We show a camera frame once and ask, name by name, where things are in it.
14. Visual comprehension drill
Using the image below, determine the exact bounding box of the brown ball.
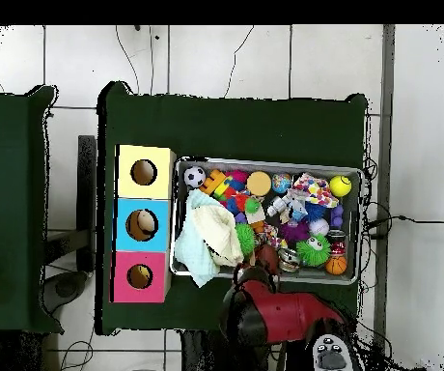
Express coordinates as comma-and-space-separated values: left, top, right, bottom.
256, 243, 282, 274

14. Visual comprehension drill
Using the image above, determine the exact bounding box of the green puffer toy with eyes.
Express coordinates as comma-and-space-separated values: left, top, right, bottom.
295, 234, 332, 269
235, 222, 257, 257

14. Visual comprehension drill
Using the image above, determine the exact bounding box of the cream muslin cloth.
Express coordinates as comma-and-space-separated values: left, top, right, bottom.
189, 203, 245, 269

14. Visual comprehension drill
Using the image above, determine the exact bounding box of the mint green cloth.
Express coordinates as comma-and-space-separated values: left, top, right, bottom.
174, 188, 223, 288

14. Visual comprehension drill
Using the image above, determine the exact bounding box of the clear plastic bottle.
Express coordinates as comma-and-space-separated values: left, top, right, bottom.
283, 188, 309, 222

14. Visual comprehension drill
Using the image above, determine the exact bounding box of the white polka dot cloth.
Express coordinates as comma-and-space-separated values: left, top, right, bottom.
291, 172, 340, 210

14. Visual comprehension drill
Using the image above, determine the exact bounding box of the shallow metal mesh bin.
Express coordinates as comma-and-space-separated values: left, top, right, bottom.
169, 156, 364, 286

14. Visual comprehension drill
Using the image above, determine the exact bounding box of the wooden box with three holes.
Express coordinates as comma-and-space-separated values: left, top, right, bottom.
109, 144, 178, 304

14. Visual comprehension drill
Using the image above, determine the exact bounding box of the purple spiky rubber toy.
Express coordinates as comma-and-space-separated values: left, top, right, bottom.
278, 220, 311, 244

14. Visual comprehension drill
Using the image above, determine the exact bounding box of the small white baseball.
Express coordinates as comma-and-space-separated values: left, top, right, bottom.
308, 217, 330, 238

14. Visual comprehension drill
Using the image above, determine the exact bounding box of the orange foam disc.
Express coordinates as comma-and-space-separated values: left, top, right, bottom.
245, 170, 273, 197

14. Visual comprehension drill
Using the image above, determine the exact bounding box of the small orange basketball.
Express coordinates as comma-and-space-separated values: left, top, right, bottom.
324, 255, 348, 276

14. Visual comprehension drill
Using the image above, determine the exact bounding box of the small blue puffer ball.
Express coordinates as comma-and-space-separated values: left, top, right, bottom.
304, 202, 326, 222

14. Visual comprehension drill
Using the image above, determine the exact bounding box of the multicoloured globe ball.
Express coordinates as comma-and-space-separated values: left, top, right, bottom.
270, 172, 293, 195

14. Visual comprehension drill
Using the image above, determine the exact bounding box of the small soccer ball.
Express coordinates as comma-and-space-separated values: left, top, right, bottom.
182, 165, 208, 189

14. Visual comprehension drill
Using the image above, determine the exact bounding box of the yellow smiley ball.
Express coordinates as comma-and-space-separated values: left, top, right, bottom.
328, 174, 353, 199

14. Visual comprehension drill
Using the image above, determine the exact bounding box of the dark green table cloth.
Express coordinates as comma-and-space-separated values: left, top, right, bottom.
0, 84, 65, 335
95, 80, 370, 336

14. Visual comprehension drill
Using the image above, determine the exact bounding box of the black upright panel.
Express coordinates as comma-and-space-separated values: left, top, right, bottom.
76, 134, 97, 271

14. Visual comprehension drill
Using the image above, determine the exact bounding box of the grey plastic base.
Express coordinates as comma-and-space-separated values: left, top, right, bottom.
42, 270, 89, 314

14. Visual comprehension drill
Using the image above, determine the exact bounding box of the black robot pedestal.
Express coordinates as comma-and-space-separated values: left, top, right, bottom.
180, 329, 233, 371

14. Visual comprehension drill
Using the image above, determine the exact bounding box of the black cable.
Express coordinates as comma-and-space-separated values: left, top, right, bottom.
364, 214, 444, 239

